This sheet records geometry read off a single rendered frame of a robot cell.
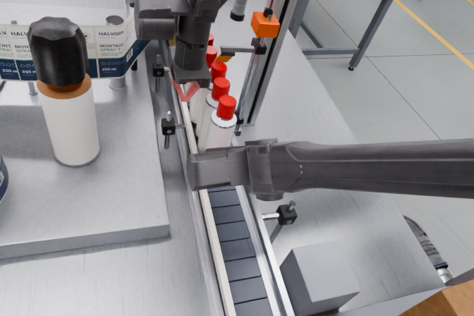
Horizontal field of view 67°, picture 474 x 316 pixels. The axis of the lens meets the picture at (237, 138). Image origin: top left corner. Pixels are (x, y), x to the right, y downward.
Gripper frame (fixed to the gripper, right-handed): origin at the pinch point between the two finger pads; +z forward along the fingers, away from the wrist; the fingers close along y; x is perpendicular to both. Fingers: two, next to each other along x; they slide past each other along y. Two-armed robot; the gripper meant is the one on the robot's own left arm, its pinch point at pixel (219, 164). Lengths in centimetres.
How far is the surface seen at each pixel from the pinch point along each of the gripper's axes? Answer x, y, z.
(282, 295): 20.8, -3.2, -19.3
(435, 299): 18.3, -16.7, -35.6
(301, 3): -96, -95, 118
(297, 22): -88, -97, 129
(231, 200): 7.7, -2.5, 1.1
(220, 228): 12.5, 1.4, -2.5
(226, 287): 20.2, 4.0, -12.8
